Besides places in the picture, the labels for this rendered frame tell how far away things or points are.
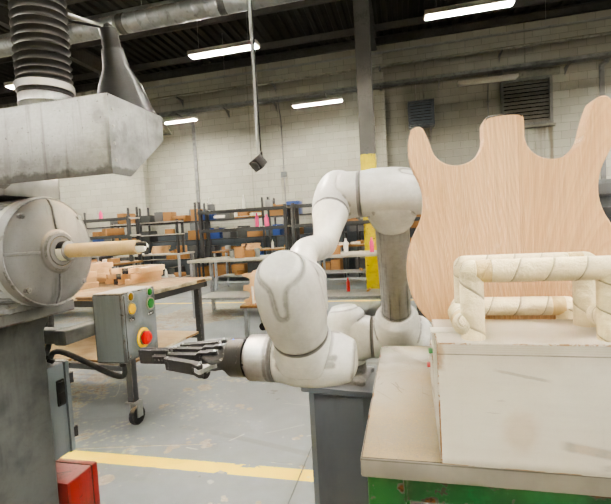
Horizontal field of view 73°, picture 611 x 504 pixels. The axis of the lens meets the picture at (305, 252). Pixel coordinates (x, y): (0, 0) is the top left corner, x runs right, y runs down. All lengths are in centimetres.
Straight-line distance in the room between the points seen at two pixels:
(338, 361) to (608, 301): 40
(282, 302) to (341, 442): 106
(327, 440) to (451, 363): 108
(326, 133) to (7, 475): 1156
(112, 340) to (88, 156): 61
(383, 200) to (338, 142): 1105
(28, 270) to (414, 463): 84
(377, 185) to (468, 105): 1122
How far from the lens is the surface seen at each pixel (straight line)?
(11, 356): 126
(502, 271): 61
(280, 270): 62
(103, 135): 84
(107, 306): 129
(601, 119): 86
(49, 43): 103
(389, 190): 113
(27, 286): 107
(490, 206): 80
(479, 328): 62
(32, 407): 132
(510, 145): 82
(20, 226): 106
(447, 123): 1215
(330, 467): 170
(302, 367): 74
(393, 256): 127
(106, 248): 101
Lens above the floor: 127
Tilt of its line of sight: 3 degrees down
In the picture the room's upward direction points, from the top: 3 degrees counter-clockwise
